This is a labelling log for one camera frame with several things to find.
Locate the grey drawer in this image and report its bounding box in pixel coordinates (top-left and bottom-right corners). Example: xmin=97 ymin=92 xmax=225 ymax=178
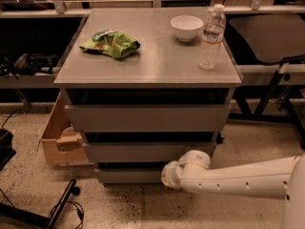
xmin=84 ymin=142 xmax=216 ymax=163
xmin=95 ymin=169 xmax=161 ymax=184
xmin=65 ymin=104 xmax=230 ymax=133

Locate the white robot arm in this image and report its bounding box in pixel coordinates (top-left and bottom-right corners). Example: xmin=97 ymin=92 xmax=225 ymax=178
xmin=161 ymin=150 xmax=305 ymax=229

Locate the grey top drawer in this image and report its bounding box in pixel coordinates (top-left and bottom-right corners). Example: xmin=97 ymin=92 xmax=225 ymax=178
xmin=65 ymin=104 xmax=230 ymax=133

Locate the grey drawer cabinet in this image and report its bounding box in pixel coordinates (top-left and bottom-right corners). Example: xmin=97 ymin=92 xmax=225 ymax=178
xmin=55 ymin=8 xmax=241 ymax=171

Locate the grey bottom drawer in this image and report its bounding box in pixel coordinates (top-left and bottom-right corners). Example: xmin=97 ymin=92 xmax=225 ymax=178
xmin=95 ymin=169 xmax=161 ymax=184

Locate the green chip bag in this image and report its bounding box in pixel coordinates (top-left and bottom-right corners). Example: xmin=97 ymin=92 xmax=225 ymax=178
xmin=79 ymin=30 xmax=140 ymax=59

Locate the white bowl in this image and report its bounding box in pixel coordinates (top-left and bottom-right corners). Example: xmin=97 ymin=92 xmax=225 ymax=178
xmin=171 ymin=15 xmax=203 ymax=42

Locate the cardboard box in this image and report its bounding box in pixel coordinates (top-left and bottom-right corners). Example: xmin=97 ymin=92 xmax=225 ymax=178
xmin=40 ymin=94 xmax=91 ymax=166

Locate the clear plastic water bottle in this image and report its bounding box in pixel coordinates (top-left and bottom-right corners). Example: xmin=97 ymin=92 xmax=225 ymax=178
xmin=198 ymin=4 xmax=226 ymax=71

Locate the black chair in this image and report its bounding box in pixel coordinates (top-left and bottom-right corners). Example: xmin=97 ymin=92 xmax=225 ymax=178
xmin=225 ymin=13 xmax=305 ymax=139

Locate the black equipment at left edge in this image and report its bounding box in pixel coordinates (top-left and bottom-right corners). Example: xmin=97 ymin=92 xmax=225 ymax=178
xmin=0 ymin=129 xmax=16 ymax=171

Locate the black monitor stand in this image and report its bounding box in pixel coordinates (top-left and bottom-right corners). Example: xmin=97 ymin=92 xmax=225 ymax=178
xmin=0 ymin=178 xmax=85 ymax=229

